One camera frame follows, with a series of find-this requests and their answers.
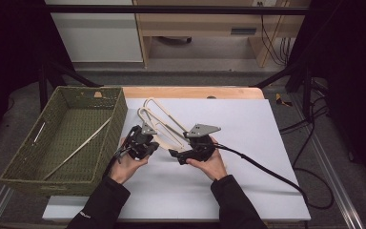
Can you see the green woven basket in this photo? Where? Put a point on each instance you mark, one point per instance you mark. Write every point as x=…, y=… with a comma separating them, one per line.
x=73, y=127

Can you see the yellow and black object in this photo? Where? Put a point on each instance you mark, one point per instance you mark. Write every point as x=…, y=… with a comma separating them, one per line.
x=279, y=99

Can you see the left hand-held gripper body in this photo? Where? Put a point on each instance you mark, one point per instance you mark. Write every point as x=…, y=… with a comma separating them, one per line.
x=138, y=144

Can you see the white table sheet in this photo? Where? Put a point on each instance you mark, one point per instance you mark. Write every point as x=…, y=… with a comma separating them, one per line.
x=251, y=133

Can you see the white cabinet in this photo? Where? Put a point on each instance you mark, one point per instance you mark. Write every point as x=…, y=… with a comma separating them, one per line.
x=98, y=38

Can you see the person's right hand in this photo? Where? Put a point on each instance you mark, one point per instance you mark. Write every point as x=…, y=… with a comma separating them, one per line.
x=214, y=167

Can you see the wooden desk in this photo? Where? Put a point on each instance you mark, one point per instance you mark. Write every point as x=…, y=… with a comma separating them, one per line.
x=200, y=24

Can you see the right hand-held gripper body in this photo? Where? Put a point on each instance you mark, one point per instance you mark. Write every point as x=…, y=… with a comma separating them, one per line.
x=201, y=148

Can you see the dark chair base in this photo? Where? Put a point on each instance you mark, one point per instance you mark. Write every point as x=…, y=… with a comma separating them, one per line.
x=174, y=39

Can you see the black metal stand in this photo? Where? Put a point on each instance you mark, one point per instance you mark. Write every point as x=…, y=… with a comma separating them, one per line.
x=305, y=86
x=43, y=86

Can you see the person's left hand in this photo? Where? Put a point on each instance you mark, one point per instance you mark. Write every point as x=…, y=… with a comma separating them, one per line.
x=125, y=168

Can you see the black curtain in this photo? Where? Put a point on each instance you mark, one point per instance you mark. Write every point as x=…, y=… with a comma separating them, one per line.
x=9, y=47
x=352, y=63

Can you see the black horizontal bar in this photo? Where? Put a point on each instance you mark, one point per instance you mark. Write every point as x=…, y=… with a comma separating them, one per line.
x=171, y=10

